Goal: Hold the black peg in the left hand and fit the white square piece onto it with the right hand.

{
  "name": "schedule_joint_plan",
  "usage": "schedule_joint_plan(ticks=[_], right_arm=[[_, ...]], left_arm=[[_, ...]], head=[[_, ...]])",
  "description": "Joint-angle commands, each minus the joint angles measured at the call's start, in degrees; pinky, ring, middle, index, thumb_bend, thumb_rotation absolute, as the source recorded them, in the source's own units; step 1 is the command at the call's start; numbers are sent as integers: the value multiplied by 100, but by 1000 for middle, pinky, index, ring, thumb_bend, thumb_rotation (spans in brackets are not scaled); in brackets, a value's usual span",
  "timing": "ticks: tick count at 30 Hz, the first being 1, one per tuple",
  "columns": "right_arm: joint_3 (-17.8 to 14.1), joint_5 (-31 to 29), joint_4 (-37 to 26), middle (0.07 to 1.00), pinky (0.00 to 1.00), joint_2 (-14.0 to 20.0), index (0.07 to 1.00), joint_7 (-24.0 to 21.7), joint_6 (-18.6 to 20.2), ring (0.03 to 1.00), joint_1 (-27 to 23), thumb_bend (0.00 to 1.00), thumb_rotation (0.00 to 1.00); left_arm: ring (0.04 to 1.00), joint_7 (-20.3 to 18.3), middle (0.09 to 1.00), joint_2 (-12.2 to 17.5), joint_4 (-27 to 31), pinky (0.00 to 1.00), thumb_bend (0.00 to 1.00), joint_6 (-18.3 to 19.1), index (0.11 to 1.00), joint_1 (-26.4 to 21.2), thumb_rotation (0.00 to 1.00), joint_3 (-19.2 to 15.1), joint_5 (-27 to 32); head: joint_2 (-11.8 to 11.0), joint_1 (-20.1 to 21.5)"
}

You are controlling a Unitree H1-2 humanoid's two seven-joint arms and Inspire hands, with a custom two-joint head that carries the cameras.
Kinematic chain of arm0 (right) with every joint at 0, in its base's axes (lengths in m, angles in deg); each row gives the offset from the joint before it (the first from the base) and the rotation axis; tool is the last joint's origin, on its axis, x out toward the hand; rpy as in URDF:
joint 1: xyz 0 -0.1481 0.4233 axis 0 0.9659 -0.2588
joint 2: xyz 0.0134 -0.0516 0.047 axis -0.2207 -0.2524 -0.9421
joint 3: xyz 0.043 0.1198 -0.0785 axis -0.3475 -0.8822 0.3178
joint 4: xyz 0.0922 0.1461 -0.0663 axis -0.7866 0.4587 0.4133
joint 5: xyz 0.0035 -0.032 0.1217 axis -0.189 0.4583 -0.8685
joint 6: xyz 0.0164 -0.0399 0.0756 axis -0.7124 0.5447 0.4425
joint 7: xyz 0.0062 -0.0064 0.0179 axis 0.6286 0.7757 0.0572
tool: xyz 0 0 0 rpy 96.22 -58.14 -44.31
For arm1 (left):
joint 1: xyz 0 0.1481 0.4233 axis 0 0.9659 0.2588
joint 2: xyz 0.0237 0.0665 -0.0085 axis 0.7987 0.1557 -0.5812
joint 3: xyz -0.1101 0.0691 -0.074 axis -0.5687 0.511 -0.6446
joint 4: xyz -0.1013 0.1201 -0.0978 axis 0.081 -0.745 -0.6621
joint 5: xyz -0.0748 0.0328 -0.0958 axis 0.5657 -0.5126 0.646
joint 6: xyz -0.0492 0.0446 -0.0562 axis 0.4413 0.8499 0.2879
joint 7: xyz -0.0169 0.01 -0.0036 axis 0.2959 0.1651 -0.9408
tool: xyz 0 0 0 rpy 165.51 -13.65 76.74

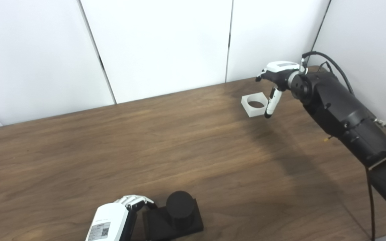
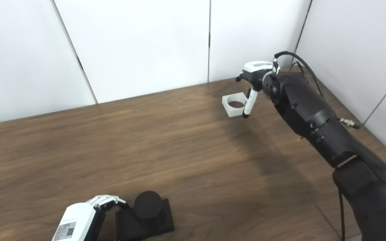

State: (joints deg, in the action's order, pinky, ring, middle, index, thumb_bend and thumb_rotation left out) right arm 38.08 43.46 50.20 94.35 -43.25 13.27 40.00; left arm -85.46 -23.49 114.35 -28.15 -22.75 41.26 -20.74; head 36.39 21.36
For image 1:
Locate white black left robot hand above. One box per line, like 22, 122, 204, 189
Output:
85, 195, 156, 241

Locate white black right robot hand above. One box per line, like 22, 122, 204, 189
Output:
255, 61, 303, 119

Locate black peg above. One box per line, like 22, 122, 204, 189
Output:
143, 191, 204, 241

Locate white square piece with hole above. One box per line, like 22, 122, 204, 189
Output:
241, 93, 269, 118

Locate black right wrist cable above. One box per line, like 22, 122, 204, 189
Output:
301, 51, 378, 241

